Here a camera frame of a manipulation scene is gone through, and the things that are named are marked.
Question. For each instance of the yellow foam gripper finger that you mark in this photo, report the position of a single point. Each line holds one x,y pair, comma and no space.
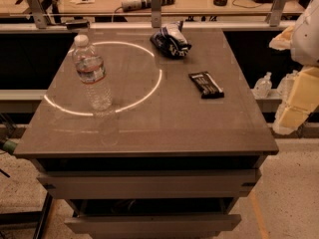
283,40
303,99

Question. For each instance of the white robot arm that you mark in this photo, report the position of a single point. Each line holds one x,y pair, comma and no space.
302,40

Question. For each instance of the small clear bottle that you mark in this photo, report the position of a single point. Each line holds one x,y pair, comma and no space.
263,86
285,84

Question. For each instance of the clear plastic water bottle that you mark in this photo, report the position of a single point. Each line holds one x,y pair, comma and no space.
92,73

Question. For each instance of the black snack bar packet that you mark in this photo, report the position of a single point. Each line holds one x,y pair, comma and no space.
207,86

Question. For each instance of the upper grey drawer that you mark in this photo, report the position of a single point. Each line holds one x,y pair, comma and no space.
150,184

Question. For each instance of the grey drawer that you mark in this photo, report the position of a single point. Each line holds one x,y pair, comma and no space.
155,226
150,184

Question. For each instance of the white power strip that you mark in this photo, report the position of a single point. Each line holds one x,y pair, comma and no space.
133,5

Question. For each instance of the grey drawer cabinet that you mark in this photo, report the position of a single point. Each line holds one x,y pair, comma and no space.
158,122

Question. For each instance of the lower grey drawer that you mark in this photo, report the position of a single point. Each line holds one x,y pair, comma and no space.
155,226

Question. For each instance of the right metal bracket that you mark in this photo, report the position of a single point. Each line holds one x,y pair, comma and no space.
274,17

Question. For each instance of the metal bracket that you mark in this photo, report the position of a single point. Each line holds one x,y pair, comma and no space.
38,14
156,13
274,17

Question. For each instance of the middle metal bracket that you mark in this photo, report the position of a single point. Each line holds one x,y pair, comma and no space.
156,13

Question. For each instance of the left metal bracket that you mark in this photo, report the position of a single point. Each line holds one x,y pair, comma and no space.
38,14

